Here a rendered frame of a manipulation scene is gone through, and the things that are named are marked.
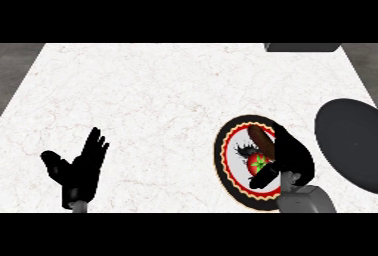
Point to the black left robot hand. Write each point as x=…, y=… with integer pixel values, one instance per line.
x=83, y=170

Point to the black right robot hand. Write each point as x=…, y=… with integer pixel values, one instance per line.
x=293, y=156

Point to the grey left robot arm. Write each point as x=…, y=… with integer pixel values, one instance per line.
x=79, y=207

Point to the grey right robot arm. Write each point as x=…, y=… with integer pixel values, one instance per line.
x=305, y=199

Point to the red tomato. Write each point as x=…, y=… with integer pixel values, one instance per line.
x=257, y=164

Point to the white plate with black rim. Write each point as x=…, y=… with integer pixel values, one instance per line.
x=235, y=166

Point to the dark grey pan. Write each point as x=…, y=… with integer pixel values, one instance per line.
x=350, y=143

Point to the brown sausage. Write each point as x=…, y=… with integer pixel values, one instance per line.
x=260, y=140

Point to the dark grey box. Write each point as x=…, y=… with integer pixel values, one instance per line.
x=302, y=47

